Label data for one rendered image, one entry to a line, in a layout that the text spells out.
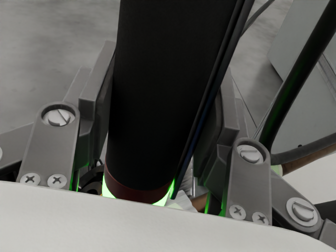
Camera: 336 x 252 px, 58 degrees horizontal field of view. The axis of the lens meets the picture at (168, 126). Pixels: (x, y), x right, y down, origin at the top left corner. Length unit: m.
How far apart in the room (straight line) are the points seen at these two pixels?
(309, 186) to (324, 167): 0.04
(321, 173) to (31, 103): 2.07
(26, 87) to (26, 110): 0.26
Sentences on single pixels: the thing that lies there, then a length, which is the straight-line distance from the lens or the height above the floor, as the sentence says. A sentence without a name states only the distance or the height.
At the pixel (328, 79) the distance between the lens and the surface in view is 1.40.
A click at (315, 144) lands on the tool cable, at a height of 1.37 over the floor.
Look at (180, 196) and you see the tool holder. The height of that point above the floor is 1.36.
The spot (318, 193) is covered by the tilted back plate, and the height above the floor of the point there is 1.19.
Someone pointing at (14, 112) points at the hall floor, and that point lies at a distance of 2.31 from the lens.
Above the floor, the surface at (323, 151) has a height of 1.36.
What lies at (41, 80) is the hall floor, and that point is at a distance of 2.57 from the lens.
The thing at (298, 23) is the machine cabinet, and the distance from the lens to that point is 3.17.
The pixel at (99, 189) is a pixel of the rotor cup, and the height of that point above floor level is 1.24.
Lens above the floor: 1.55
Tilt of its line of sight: 43 degrees down
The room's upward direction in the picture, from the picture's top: 16 degrees clockwise
